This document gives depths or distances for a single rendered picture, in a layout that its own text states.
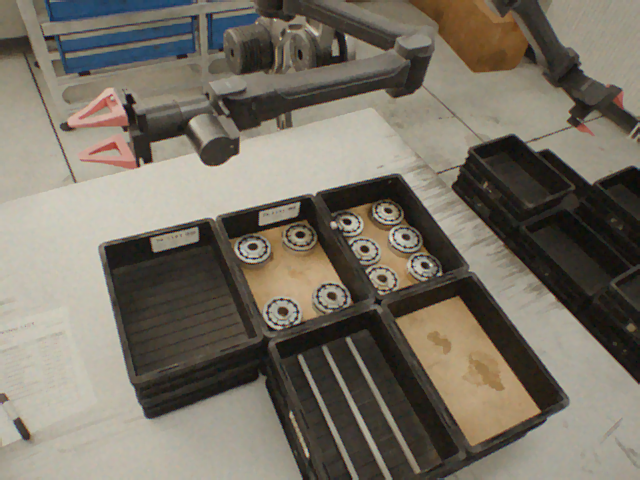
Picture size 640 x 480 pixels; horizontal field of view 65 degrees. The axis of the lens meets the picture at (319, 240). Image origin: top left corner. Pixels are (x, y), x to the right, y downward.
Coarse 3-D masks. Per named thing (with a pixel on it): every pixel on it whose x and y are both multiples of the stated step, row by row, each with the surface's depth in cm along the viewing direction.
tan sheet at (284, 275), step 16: (272, 240) 145; (272, 256) 142; (288, 256) 142; (304, 256) 143; (320, 256) 144; (256, 272) 137; (272, 272) 138; (288, 272) 139; (304, 272) 140; (320, 272) 140; (256, 288) 134; (272, 288) 135; (288, 288) 136; (304, 288) 136; (304, 304) 133; (352, 304) 135; (304, 320) 130
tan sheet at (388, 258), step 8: (360, 208) 158; (368, 208) 159; (360, 216) 156; (368, 216) 156; (368, 224) 154; (368, 232) 152; (376, 232) 153; (384, 232) 153; (376, 240) 151; (384, 240) 151; (384, 248) 149; (424, 248) 151; (384, 256) 147; (392, 256) 147; (384, 264) 145; (392, 264) 146; (400, 264) 146; (400, 272) 144; (400, 280) 142; (408, 280) 143; (400, 288) 141
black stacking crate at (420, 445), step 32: (352, 320) 123; (288, 352) 121; (320, 352) 125; (384, 352) 125; (320, 384) 120; (352, 384) 121; (384, 384) 122; (416, 384) 114; (288, 416) 114; (320, 416) 115; (352, 416) 116; (384, 416) 117; (416, 416) 118; (320, 448) 110; (352, 448) 111; (384, 448) 112; (416, 448) 113; (448, 448) 108
